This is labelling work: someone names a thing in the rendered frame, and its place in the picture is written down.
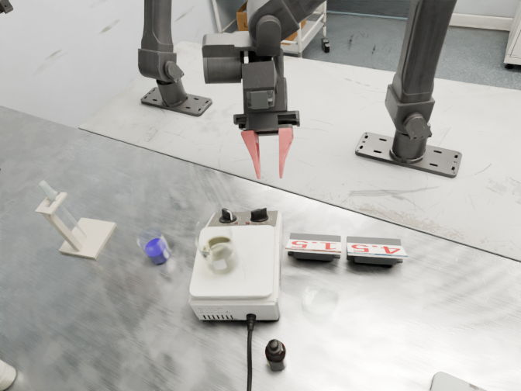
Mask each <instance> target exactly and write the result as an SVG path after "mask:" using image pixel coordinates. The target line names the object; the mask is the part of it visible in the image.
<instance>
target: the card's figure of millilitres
mask: <svg viewBox="0 0 521 391"><path fill-rule="evenodd" d="M288 247H293V248H305V249H318V250H330V251H339V250H340V243H331V242H318V241H304V240H290V242H289V245H288Z"/></svg>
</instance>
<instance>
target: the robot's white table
mask: <svg viewBox="0 0 521 391"><path fill-rule="evenodd" d="M174 53H177V66H179V68H180V69H182V70H183V72H184V74H185V75H184V76H183V77H182V78H181V80H182V84H183V86H184V89H185V91H186V92H187V93H188V94H192V95H199V96H202V97H206V98H211V99H212V105H211V106H210V107H209V108H208V109H207V110H206V111H205V112H204V113H203V114H202V115H201V116H200V117H196V116H190V115H186V114H183V113H179V112H174V111H171V110H166V109H161V108H157V107H154V106H149V105H144V104H142V102H141V101H140V99H141V98H142V97H143V96H145V94H147V93H148V92H149V90H151V89H152V88H154V87H158V86H157V83H156V79H152V78H146V77H144V76H142V75H140V76H139V77H138V78H136V79H135V80H134V81H133V82H131V83H130V84H129V85H128V86H126V87H125V88H124V89H123V90H122V91H121V92H120V93H119V94H117V95H116V96H115V97H114V98H112V99H111V100H110V101H109V102H107V103H106V104H105V105H104V106H103V107H101V108H100V109H99V110H98V111H97V112H95V113H94V114H93V115H92V116H90V117H89V118H88V119H87V120H85V121H84V122H83V123H82V124H81V125H80V126H79V127H78V129H80V130H84V131H87V132H90V133H94V134H98V135H100V136H103V137H108V138H110V139H113V140H117V141H121V142H123V143H126V144H131V145H133V146H136V147H141V148H143V149H147V150H149V151H154V152H157V153H159V154H164V155H167V156H169V157H174V158H177V159H180V160H183V161H187V162H190V163H192V164H197V165H200V166H203V167H206V168H211V169H213V170H216V171H221V172H223V173H226V174H229V175H233V176H236V177H239V178H244V179H246V180H249V181H252V182H256V183H259V184H262V185H266V186H270V187H272V188H275V189H280V190H282V191H286V192H290V193H293V194H296V195H298V196H303V197H306V198H308V199H313V200H315V201H319V202H323V203H326V204H329V205H331V206H336V207H339V208H341V209H346V210H349V211H352V212H355V213H359V214H362V215H365V216H369V217H372V218H375V219H378V220H382V221H385V222H388V223H393V224H395V225H398V226H401V227H405V228H409V229H411V230H416V231H419V232H421V233H425V234H429V235H431V236H434V237H438V238H442V239H444V240H449V241H452V242H454V243H458V244H462V245H465V246H468V247H472V248H475V249H478V250H480V251H485V252H488V253H491V254H495V255H498V256H501V257H504V258H508V259H511V260H513V261H518V262H521V91H519V90H513V89H508V88H498V87H492V86H487V85H477V84H472V83H465V82H460V81H451V80H445V79H439V78H434V89H433V94H432V96H433V98H434V100H435V101H436V102H435V105H434V107H433V111H432V115H431V117H430V121H429V123H430V125H431V127H430V128H431V129H430V130H431V132H432V134H433V135H432V137H429V138H428V141H427V143H426V144H428V145H431V146H435V147H442V148H446V149H450V150H454V151H460V152H461V153H462V158H461V164H460V167H459V171H458V173H457V177H456V178H447V177H443V176H440V175H435V174H430V173H427V172H424V171H418V170H415V169H411V168H405V167H402V166H398V165H395V164H389V163H385V162H382V161H376V160H373V159H370V158H366V157H360V156H357V155H356V154H355V149H356V147H357V145H358V143H359V141H360V139H361V137H362V135H363V133H365V132H370V133H376V134H381V135H385V136H388V137H394V135H395V126H394V123H393V122H392V119H391V117H390V115H389V114H388V111H387V109H386V107H385V96H386V92H387V87H388V84H392V80H393V77H394V74H395V72H392V71H380V70H375V69H371V68H365V67H355V66H350V65H345V64H334V63H329V62H323V61H314V60H308V59H302V58H297V57H287V56H284V75H285V78H286V80H287V86H288V111H292V110H298V111H299V114H300V126H299V127H297V126H293V134H294V139H293V141H292V145H291V146H290V149H289V152H288V155H287V157H286V159H285V167H284V171H283V176H282V178H279V142H278V136H266V137H259V143H260V179H257V176H256V172H255V169H254V163H253V161H252V158H251V156H250V153H249V151H248V149H247V147H246V145H245V143H244V141H243V138H242V137H241V134H240V132H241V131H242V130H240V129H239V128H238V125H235V124H234V123H233V115H234V114H242V113H243V80H242V79H241V84H206V83H205V79H204V75H203V63H202V44H201V43H192V42H186V41H185V42H183V41H181V42H180V43H179V44H177V45H176V46H175V47H174Z"/></svg>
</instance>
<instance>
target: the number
mask: <svg viewBox="0 0 521 391"><path fill-rule="evenodd" d="M349 249H350V251H351V252H363V253H375V254H399V255H405V253H404V252H403V250H402V249H401V247H393V246H379V245H366V244H349Z"/></svg>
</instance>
